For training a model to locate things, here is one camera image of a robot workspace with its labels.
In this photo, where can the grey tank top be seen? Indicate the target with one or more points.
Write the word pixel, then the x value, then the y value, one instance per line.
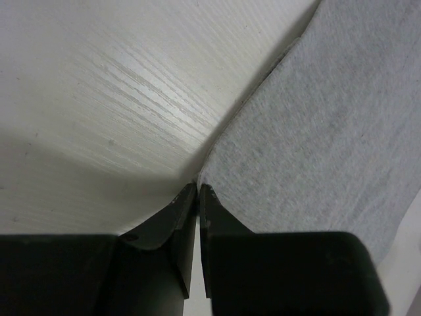
pixel 331 139

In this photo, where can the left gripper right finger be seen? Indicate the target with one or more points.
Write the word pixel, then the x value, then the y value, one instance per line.
pixel 299 273

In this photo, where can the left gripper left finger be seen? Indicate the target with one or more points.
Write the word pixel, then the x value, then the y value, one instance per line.
pixel 145 271

